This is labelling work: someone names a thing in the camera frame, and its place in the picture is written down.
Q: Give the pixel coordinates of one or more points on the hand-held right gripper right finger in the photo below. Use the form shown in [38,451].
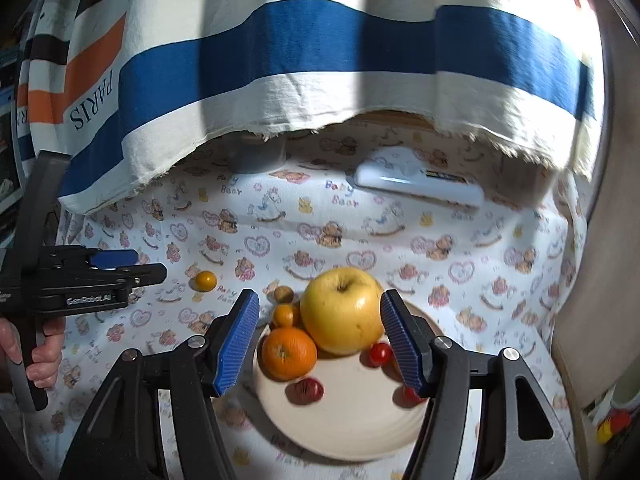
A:
[402,345]

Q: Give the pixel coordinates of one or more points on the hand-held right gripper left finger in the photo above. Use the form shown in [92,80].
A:
[237,345]

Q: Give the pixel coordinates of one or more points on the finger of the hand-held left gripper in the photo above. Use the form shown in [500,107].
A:
[112,258]
[145,275]

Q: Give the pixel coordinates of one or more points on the red cherry tomato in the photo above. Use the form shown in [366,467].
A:
[380,354]
[407,394]

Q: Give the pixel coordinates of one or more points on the large orange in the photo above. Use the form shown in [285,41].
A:
[289,353]

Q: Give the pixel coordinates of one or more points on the yellow cherry tomato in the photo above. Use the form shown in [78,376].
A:
[205,280]
[285,316]

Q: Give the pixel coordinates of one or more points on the small brown longan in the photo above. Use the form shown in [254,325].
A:
[283,294]

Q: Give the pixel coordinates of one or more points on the yellow apple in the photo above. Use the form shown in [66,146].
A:
[342,310]

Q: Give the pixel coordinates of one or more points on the dark red jujube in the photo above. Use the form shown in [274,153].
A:
[306,391]

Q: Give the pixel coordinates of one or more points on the cream ceramic plate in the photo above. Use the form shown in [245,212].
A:
[350,420]

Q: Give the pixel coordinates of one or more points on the person's left hand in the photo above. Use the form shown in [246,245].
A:
[47,360]

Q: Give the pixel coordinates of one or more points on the bear print blanket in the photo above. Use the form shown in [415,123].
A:
[400,260]

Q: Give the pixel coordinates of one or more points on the grey cup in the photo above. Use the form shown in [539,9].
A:
[255,157]

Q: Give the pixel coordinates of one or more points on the white plastic device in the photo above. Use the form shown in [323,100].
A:
[415,180]

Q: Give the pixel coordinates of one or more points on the light wooden chair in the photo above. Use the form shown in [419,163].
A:
[580,310]

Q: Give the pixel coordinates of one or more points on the colourful toy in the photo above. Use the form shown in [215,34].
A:
[612,425]

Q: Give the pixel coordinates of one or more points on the striped cloth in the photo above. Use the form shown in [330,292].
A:
[300,60]

